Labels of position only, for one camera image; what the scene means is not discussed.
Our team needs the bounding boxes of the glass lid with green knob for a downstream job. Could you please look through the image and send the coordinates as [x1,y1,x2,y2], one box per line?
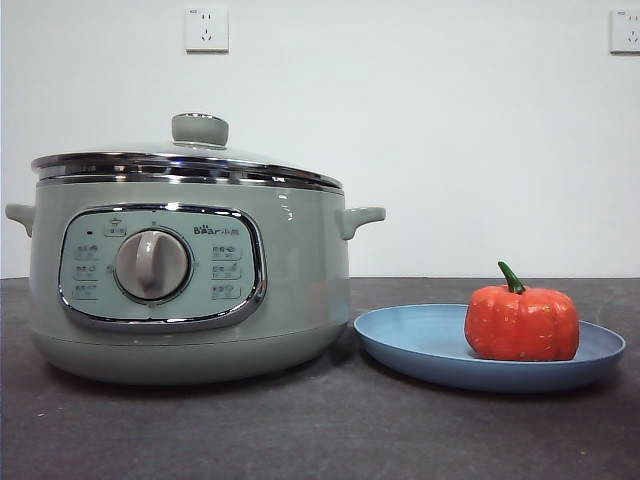
[30,112,347,192]

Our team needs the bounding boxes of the orange toy pumpkin green stem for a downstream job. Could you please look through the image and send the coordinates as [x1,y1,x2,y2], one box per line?
[463,260,582,362]

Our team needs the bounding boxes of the pale green electric steamer pot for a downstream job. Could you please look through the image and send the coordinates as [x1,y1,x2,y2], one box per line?
[4,174,387,386]

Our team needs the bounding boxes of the blue round plate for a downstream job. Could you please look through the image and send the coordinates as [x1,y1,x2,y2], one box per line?
[352,302,627,394]

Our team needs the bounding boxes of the white wall socket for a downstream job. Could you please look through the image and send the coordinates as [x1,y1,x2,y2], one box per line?
[184,6,230,54]
[608,8,640,55]

